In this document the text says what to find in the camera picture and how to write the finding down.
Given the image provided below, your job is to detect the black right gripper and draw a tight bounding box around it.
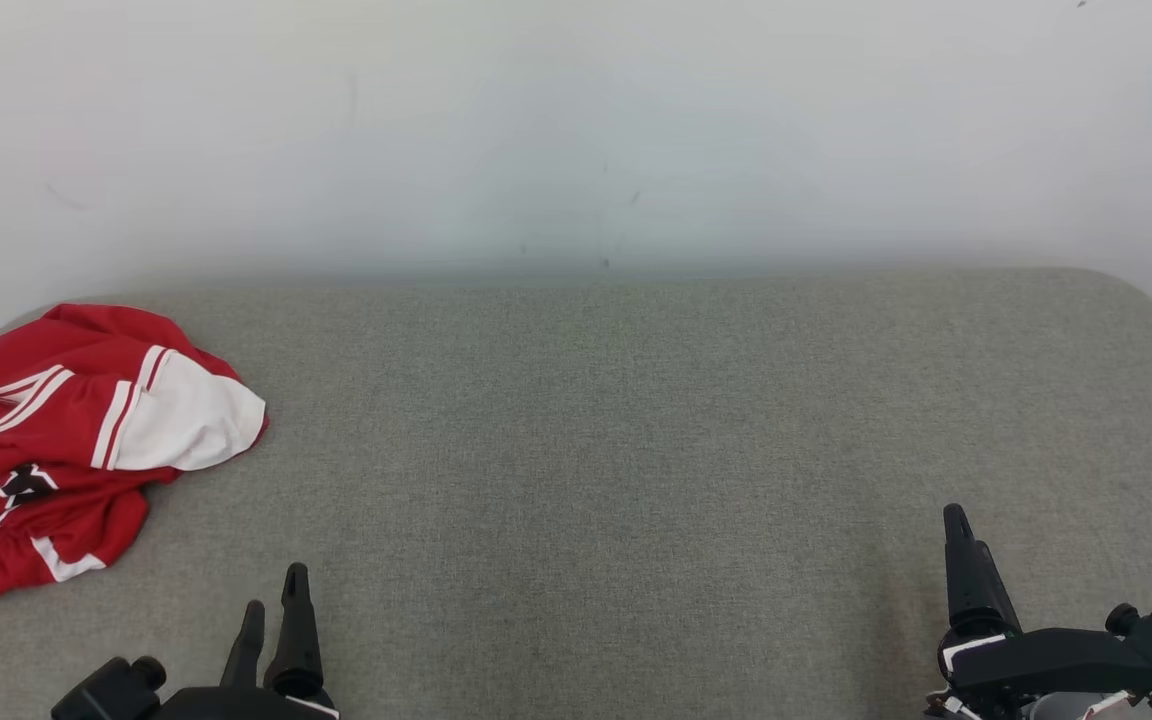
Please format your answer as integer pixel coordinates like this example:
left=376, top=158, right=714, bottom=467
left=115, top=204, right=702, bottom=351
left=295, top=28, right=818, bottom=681
left=936, top=502, right=1152, bottom=719

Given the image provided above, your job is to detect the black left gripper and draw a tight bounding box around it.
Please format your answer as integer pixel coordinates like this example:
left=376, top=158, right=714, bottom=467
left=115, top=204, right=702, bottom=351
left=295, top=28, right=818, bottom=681
left=149, top=562, right=343, bottom=720

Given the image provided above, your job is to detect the red white basketball jersey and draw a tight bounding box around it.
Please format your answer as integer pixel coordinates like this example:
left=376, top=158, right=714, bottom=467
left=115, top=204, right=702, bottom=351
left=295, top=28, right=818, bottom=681
left=0, top=303, right=269, bottom=531

